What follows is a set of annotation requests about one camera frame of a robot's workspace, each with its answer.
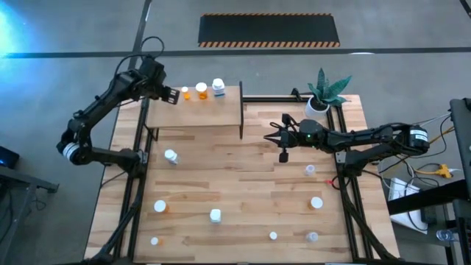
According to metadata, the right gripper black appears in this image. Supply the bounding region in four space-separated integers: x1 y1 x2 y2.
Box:
263 114 301 150

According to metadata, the large orange pill bottle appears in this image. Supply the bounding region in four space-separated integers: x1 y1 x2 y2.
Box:
308 196 325 211
194 82 209 101
153 199 171 213

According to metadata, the white bottle with blue label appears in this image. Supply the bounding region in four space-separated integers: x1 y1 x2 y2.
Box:
211 77 226 98

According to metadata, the pale bottle with white cap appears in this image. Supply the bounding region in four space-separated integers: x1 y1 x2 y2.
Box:
163 149 180 166

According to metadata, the wooden shelf with black legs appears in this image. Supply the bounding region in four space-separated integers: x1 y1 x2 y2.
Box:
138 80 244 143

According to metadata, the snake plant in white pot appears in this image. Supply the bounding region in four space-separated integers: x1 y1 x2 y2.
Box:
304 68 353 120

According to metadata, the black hazard-striped floor mat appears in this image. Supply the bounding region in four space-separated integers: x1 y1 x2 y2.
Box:
197 13 341 49

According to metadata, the white power strip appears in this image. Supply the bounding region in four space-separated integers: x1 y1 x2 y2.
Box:
389 177 430 236

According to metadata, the dark device with blue light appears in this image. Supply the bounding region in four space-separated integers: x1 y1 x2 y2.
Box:
0 145 20 169

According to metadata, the black equipment cart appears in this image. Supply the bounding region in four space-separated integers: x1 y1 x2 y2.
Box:
386 97 471 265

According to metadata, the clear plastic water bottle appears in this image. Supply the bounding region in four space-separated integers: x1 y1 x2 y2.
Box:
436 228 460 243

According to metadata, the black aluminium rig frame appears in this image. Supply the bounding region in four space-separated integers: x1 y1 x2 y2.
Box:
83 93 401 265

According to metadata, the black desk frame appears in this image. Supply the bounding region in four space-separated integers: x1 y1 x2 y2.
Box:
0 165 60 265

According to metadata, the yellow extension cord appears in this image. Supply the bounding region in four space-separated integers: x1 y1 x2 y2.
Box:
382 124 457 180

